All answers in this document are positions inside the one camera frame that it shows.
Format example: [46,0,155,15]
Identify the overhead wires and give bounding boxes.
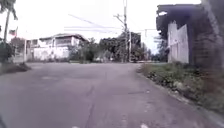
[63,12,162,44]

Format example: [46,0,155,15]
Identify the utility pole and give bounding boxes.
[112,0,133,64]

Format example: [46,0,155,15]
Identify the white house with wall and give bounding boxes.
[25,32,90,62]

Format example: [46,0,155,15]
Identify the dark building with white wall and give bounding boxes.
[155,0,224,72]

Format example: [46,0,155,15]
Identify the bush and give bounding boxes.
[0,41,15,65]

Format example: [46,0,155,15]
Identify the grey concrete road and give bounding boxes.
[0,61,224,128]

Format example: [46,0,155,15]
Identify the dirt and grass verge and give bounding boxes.
[0,61,33,75]

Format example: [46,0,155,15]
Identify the row of trees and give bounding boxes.
[69,31,144,64]

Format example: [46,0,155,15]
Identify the palm tree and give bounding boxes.
[0,0,19,44]

